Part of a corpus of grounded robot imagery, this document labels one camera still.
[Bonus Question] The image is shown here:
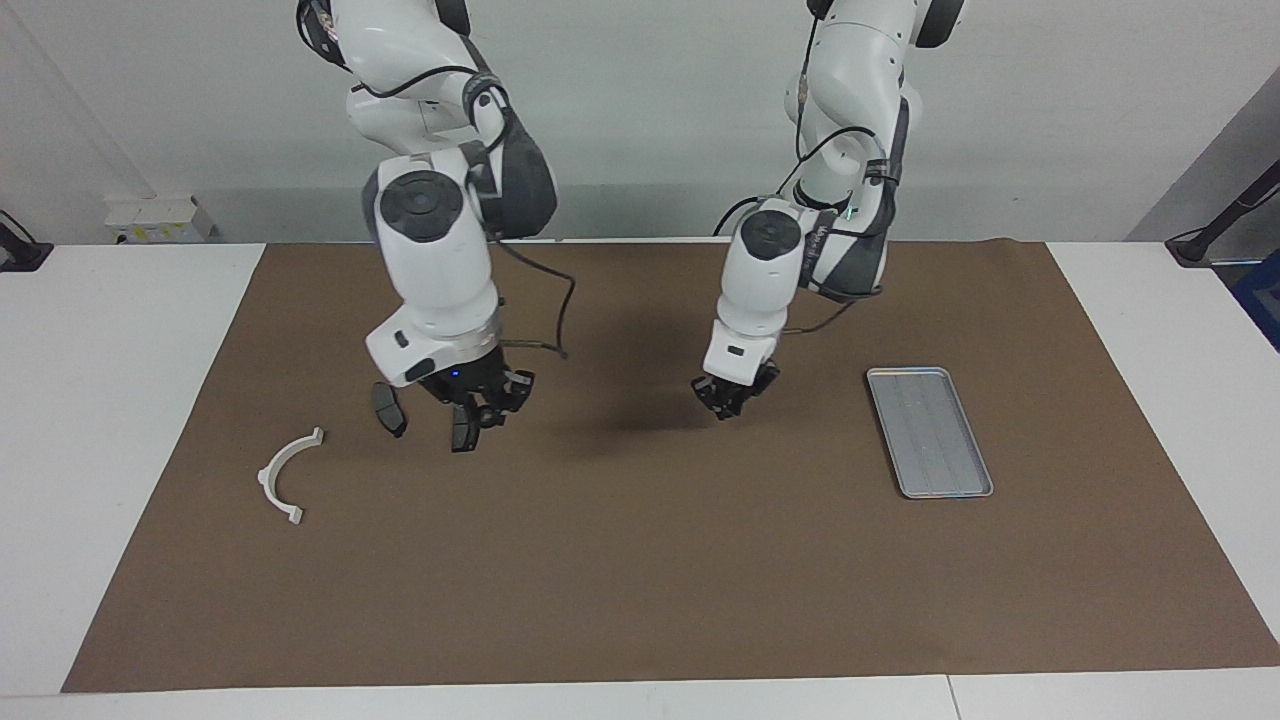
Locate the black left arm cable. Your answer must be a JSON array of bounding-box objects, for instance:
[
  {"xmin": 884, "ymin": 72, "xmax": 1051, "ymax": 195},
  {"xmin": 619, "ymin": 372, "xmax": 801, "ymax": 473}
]
[{"xmin": 780, "ymin": 10, "xmax": 891, "ymax": 336}]

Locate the blue crate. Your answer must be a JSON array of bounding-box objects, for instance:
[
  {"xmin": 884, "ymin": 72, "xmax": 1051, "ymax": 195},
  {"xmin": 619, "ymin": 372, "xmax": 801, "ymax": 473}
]
[{"xmin": 1232, "ymin": 250, "xmax": 1280, "ymax": 353}]

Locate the black base cable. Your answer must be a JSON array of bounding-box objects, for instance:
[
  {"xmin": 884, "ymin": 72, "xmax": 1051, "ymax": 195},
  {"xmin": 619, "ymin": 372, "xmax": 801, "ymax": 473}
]
[{"xmin": 712, "ymin": 195, "xmax": 776, "ymax": 238}]

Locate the brown table mat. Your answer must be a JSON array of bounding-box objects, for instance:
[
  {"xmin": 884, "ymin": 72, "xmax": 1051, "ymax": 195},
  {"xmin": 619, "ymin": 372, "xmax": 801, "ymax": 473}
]
[{"xmin": 62, "ymin": 240, "xmax": 1280, "ymax": 694}]

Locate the silver metal tray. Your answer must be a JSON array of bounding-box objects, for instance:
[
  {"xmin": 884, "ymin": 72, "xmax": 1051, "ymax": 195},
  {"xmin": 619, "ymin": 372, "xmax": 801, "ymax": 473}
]
[{"xmin": 865, "ymin": 366, "xmax": 995, "ymax": 500}]

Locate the white half-ring bracket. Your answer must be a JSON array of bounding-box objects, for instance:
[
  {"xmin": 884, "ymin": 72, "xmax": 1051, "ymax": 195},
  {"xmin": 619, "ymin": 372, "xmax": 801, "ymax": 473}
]
[{"xmin": 257, "ymin": 427, "xmax": 326, "ymax": 526}]

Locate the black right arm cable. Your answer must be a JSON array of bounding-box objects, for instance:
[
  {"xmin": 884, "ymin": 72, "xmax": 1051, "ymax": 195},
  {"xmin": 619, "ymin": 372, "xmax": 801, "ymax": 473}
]
[{"xmin": 300, "ymin": 0, "xmax": 579, "ymax": 361}]

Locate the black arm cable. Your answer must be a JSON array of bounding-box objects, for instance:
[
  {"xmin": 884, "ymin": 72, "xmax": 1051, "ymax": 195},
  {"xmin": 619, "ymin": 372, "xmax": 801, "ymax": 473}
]
[
  {"xmin": 780, "ymin": 10, "xmax": 891, "ymax": 336},
  {"xmin": 300, "ymin": 0, "xmax": 579, "ymax": 361}
]

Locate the long dark grey brake pad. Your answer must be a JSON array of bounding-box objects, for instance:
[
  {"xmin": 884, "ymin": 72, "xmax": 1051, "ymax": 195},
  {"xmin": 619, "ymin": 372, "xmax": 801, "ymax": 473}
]
[{"xmin": 371, "ymin": 382, "xmax": 408, "ymax": 439}]

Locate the white power strip box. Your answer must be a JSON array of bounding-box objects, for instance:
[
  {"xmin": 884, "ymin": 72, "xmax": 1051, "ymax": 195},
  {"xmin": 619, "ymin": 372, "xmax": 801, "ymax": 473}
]
[{"xmin": 104, "ymin": 196, "xmax": 214, "ymax": 245}]

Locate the black clamp mount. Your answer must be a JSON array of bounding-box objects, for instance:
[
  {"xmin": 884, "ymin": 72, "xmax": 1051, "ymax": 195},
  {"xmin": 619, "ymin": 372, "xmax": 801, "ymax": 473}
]
[{"xmin": 0, "ymin": 208, "xmax": 54, "ymax": 273}]

